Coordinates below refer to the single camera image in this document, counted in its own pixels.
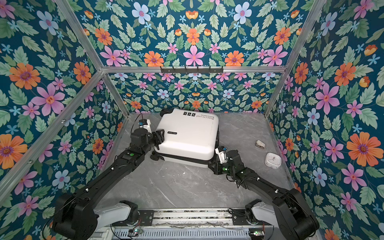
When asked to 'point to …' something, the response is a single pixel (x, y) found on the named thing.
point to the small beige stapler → (260, 144)
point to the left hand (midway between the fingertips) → (163, 129)
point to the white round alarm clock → (272, 160)
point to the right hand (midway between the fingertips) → (208, 165)
